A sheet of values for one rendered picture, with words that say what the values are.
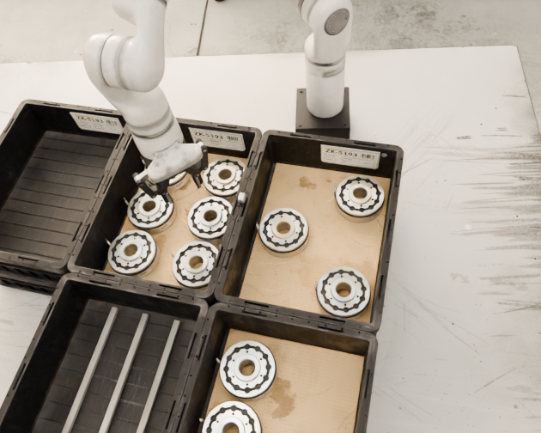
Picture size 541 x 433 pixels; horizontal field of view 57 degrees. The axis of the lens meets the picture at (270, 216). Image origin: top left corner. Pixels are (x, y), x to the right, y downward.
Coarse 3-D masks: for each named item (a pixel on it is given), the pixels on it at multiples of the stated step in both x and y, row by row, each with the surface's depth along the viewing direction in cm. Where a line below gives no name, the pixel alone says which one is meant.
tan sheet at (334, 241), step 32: (288, 192) 112; (320, 192) 111; (384, 192) 109; (320, 224) 107; (352, 224) 106; (256, 256) 105; (320, 256) 103; (352, 256) 103; (256, 288) 101; (288, 288) 101
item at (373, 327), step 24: (264, 144) 107; (360, 144) 104; (384, 144) 104; (240, 216) 98; (384, 240) 93; (384, 264) 91; (216, 288) 91; (384, 288) 88; (288, 312) 88; (312, 312) 87
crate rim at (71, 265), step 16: (224, 128) 110; (240, 128) 109; (256, 128) 109; (128, 144) 110; (256, 144) 107; (112, 176) 106; (96, 208) 103; (80, 240) 100; (224, 240) 96; (224, 256) 94; (80, 272) 96; (160, 288) 92; (176, 288) 93; (208, 288) 92
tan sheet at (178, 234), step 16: (208, 160) 118; (240, 160) 118; (176, 192) 115; (192, 192) 114; (128, 224) 112; (176, 224) 111; (160, 240) 109; (176, 240) 109; (192, 240) 108; (160, 256) 107; (112, 272) 106; (160, 272) 105
